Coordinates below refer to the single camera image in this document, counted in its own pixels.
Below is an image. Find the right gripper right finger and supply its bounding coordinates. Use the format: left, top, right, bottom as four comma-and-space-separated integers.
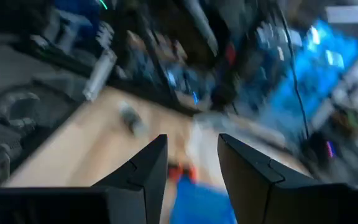
218, 133, 358, 224

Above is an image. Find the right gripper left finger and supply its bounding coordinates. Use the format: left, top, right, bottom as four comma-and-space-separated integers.
0, 134, 169, 224

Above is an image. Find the clear plastic bin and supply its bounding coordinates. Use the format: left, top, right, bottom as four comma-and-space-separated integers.
191, 111, 291, 150

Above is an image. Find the blue plastic basket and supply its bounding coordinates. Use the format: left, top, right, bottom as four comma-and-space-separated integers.
169, 175, 238, 224

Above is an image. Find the orange paint bottle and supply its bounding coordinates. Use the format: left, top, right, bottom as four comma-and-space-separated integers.
168, 163, 198, 184

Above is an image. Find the grey paint bottle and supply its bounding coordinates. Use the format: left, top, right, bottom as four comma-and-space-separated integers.
118, 101, 149, 138

